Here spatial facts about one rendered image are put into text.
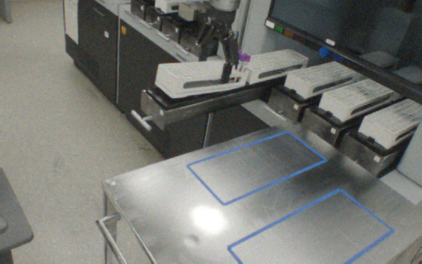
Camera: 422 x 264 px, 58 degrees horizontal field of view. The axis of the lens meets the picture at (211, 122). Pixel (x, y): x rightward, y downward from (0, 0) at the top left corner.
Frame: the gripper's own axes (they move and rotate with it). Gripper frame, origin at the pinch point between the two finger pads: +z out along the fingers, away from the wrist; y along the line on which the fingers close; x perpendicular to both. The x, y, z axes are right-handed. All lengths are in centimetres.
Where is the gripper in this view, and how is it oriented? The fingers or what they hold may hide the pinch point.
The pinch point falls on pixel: (213, 70)
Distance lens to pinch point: 123.4
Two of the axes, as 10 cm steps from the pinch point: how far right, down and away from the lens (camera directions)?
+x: 7.8, -2.4, 5.9
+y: 6.1, 5.0, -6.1
